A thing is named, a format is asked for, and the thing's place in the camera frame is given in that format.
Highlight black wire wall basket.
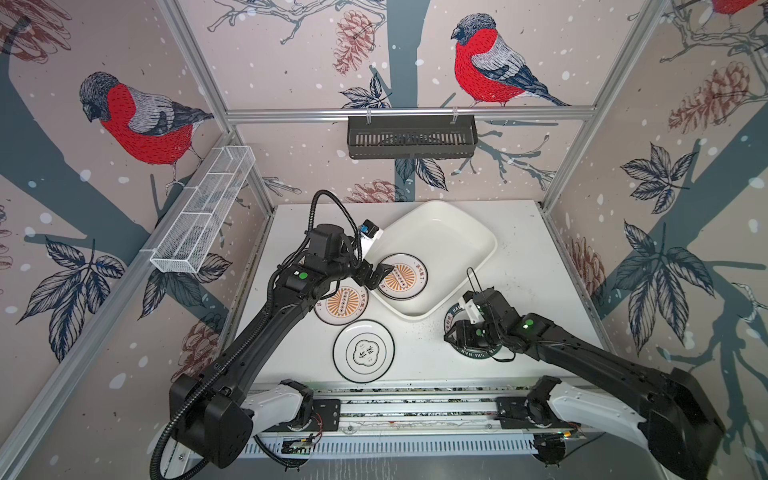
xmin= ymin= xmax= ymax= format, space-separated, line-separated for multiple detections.
xmin=347 ymin=115 xmax=478 ymax=160

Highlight black rim flower plate front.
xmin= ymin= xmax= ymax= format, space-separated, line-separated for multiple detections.
xmin=332 ymin=320 xmax=395 ymax=384

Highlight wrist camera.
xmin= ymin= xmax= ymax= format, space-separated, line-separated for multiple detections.
xmin=358 ymin=219 xmax=383 ymax=258
xmin=460 ymin=288 xmax=501 ymax=324

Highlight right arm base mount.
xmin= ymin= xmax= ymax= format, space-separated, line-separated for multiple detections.
xmin=495 ymin=396 xmax=581 ymax=430

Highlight green rim plate front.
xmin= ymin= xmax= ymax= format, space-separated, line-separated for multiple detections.
xmin=443 ymin=303 xmax=501 ymax=360

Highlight orange sunburst plate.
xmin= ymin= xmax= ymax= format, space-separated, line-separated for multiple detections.
xmin=378 ymin=253 xmax=428 ymax=301
xmin=314 ymin=281 xmax=369 ymax=326

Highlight white mesh wall shelf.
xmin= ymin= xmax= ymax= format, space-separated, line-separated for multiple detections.
xmin=150 ymin=145 xmax=255 ymax=274

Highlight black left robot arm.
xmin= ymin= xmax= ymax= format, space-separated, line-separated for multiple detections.
xmin=149 ymin=221 xmax=392 ymax=479

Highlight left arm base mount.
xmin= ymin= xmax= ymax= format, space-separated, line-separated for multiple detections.
xmin=266 ymin=399 xmax=341 ymax=434

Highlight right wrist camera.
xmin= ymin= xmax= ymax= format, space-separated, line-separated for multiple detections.
xmin=460 ymin=288 xmax=501 ymax=324

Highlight white plastic bin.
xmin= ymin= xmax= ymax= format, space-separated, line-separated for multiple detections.
xmin=367 ymin=200 xmax=498 ymax=322

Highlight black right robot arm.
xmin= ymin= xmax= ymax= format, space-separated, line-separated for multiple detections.
xmin=444 ymin=289 xmax=725 ymax=479

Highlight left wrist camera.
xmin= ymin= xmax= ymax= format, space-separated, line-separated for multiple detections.
xmin=358 ymin=219 xmax=383 ymax=258

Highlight aluminium rail base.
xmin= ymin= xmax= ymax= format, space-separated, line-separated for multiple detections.
xmin=173 ymin=383 xmax=670 ymax=436

